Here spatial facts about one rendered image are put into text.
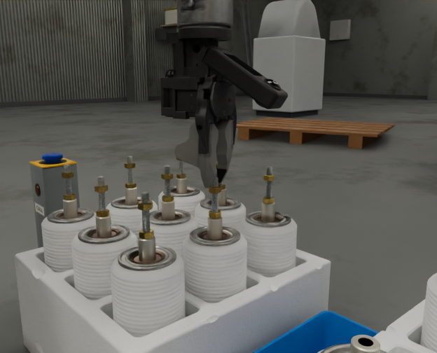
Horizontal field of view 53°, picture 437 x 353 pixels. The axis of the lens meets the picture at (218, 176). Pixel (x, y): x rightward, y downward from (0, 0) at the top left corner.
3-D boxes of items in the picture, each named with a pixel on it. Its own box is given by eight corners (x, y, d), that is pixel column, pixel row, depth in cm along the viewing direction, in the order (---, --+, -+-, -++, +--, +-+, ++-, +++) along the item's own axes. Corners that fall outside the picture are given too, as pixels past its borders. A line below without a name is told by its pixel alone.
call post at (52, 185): (55, 315, 90) (41, 168, 83) (42, 302, 95) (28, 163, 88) (87, 303, 95) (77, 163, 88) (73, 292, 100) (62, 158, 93)
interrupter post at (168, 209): (178, 220, 73) (177, 201, 72) (165, 223, 71) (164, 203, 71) (171, 216, 75) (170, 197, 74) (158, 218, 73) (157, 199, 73)
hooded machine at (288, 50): (286, 111, 605) (290, 6, 574) (326, 114, 559) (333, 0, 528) (248, 115, 553) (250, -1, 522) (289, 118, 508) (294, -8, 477)
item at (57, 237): (117, 310, 79) (111, 215, 74) (69, 334, 71) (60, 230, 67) (86, 293, 85) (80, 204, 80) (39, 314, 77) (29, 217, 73)
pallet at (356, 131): (398, 136, 353) (399, 123, 350) (375, 150, 287) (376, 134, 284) (267, 127, 413) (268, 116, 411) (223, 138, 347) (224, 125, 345)
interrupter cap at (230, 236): (240, 230, 68) (240, 225, 68) (240, 248, 61) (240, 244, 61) (192, 229, 68) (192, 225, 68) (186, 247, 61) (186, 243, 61)
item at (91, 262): (153, 336, 71) (149, 231, 67) (109, 368, 63) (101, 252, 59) (112, 319, 76) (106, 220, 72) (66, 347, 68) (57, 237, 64)
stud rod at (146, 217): (149, 246, 57) (147, 190, 55) (151, 248, 56) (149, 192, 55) (142, 247, 57) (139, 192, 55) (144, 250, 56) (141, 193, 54)
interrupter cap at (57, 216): (103, 216, 74) (102, 213, 74) (62, 228, 69) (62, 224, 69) (78, 208, 79) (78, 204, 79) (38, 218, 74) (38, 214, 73)
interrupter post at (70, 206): (81, 217, 74) (80, 199, 73) (68, 220, 72) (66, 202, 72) (73, 214, 76) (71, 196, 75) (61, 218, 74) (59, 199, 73)
